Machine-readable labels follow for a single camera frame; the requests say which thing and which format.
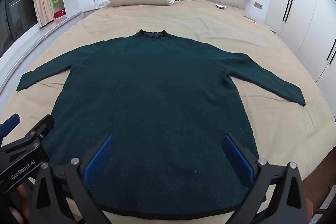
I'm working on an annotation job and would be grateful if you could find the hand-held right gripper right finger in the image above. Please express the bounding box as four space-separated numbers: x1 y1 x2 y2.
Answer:
222 133 307 224

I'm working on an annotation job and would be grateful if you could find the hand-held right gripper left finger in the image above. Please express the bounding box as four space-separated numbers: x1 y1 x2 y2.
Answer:
31 133 117 224

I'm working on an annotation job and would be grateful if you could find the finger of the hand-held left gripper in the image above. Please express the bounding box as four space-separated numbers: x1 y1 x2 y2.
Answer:
0 115 55 161
0 113 21 139

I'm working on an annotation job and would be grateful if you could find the dark green sweater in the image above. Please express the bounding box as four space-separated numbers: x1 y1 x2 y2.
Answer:
16 28 306 220

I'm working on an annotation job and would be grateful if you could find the person's left hand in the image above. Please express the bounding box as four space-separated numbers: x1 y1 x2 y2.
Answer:
8 182 33 219

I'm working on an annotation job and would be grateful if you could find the dark window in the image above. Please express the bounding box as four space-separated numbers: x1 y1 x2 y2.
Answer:
0 0 38 54

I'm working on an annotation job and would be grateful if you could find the white nightstand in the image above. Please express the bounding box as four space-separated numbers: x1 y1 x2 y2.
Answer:
83 5 111 20

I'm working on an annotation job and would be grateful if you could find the bed with beige sheet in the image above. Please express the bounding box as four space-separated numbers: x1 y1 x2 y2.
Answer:
0 0 336 224

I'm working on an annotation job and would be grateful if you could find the white wardrobe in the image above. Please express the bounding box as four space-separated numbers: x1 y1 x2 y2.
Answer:
264 0 336 85

